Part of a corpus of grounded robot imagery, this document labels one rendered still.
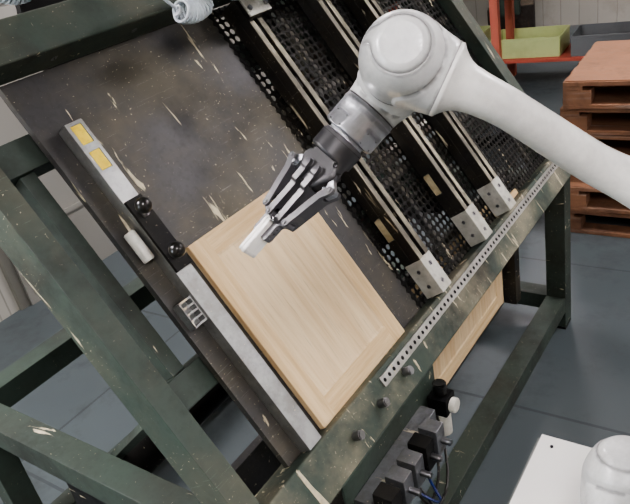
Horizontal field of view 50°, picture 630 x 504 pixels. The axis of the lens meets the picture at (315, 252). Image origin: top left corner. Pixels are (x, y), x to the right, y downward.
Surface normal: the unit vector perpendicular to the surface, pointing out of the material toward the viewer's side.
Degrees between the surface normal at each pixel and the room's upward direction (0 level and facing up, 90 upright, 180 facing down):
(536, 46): 90
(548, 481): 1
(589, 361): 0
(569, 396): 0
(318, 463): 57
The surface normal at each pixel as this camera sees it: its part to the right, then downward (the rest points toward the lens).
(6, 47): 0.59, -0.36
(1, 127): 0.82, 0.13
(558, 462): -0.17, -0.87
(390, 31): -0.18, 0.05
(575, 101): -0.51, 0.48
